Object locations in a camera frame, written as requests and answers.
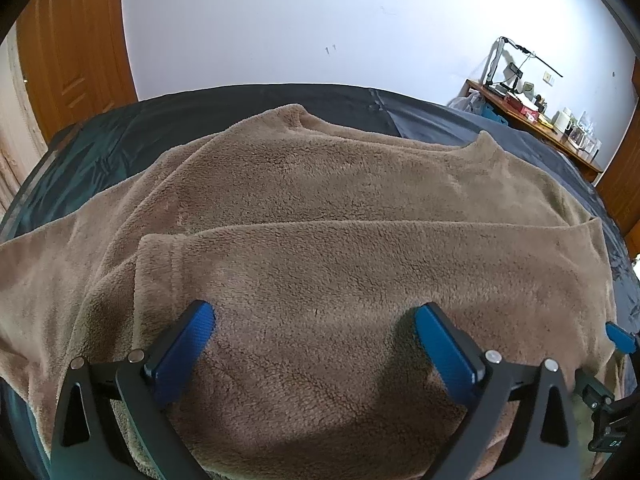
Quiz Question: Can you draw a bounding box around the desk lamp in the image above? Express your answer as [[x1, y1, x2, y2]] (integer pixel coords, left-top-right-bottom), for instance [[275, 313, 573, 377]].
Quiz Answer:
[[482, 36, 564, 96]]

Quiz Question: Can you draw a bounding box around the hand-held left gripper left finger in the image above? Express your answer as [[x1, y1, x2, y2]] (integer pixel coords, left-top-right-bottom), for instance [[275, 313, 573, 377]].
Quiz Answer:
[[50, 300, 216, 480]]

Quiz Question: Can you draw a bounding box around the wooden desk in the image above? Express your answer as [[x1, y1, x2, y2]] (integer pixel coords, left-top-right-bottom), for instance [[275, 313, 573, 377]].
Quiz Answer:
[[462, 79, 606, 183]]

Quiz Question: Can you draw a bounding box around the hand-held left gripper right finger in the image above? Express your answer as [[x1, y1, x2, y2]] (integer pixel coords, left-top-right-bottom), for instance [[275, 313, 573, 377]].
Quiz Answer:
[[415, 302, 583, 480]]

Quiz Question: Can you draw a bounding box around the brown fleece sweater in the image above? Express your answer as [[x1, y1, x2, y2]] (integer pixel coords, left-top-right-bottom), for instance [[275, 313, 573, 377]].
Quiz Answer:
[[0, 104, 618, 480]]

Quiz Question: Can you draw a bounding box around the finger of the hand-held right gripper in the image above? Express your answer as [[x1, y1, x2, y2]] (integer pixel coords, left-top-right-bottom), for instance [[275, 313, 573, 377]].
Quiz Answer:
[[605, 321, 640, 354], [575, 369, 616, 411]]

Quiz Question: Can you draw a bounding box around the glass kettle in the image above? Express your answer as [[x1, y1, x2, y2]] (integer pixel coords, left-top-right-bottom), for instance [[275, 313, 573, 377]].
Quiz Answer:
[[570, 121, 601, 154]]

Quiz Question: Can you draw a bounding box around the red box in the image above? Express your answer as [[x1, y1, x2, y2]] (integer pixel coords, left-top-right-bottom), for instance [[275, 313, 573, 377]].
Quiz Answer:
[[505, 95, 539, 121]]

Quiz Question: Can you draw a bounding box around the beige curtain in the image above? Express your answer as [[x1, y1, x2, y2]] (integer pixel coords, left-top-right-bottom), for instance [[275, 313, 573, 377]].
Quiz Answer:
[[0, 35, 51, 221]]

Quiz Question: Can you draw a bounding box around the dark green bed cover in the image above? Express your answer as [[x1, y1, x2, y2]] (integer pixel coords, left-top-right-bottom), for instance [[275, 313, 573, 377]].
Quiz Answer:
[[0, 84, 640, 480]]

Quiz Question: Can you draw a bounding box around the clear plastic bag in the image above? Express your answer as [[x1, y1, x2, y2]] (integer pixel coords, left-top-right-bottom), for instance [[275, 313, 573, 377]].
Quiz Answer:
[[447, 92, 486, 117]]

